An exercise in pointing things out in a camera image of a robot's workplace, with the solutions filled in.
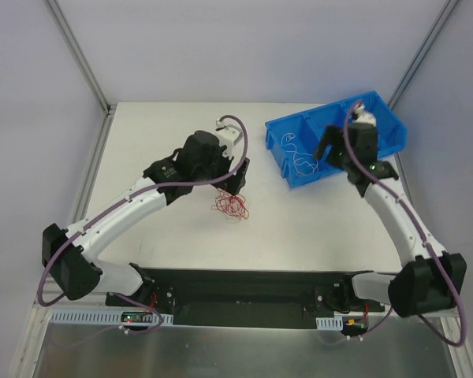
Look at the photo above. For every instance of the right aluminium frame post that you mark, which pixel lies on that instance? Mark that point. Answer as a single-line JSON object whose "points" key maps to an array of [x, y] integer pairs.
{"points": [[432, 36]]}

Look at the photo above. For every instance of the aluminium frame post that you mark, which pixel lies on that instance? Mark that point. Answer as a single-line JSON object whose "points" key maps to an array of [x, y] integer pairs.
{"points": [[77, 54], [432, 36]]}

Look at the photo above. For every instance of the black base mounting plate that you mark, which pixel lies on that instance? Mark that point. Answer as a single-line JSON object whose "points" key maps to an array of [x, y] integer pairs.
{"points": [[251, 299]]}

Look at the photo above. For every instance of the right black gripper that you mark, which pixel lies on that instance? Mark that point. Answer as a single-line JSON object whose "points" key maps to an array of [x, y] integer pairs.
{"points": [[335, 141]]}

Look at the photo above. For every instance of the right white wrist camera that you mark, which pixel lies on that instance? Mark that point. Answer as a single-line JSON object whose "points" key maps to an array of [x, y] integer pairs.
{"points": [[362, 116]]}

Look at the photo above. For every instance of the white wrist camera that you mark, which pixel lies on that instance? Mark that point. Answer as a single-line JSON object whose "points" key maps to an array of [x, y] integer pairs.
{"points": [[362, 116], [228, 136]]}

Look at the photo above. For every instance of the left white cable duct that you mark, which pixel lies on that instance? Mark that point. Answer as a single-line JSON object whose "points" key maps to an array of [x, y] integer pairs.
{"points": [[109, 317]]}

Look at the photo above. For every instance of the white cable duct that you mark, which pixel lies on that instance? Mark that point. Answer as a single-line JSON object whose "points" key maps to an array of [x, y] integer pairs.
{"points": [[335, 323], [109, 317]]}

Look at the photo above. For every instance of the right white cable duct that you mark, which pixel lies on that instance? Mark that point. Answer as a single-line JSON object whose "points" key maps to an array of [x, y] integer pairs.
{"points": [[335, 323]]}

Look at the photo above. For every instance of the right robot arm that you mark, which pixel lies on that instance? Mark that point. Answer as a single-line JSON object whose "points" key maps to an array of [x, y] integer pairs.
{"points": [[430, 278]]}

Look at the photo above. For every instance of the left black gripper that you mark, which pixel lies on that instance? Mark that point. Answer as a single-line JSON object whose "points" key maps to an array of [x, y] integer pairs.
{"points": [[234, 178]]}

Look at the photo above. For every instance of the blue divided plastic bin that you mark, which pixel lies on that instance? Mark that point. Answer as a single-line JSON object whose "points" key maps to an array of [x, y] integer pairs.
{"points": [[292, 139]]}

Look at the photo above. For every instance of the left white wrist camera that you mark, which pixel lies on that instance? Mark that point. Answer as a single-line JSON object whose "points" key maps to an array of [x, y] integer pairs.
{"points": [[228, 136]]}

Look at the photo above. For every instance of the left aluminium frame post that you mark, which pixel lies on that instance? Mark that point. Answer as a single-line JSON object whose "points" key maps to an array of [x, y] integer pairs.
{"points": [[77, 54]]}

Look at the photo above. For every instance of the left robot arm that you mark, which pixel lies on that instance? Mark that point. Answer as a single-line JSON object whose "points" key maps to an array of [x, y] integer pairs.
{"points": [[71, 254]]}

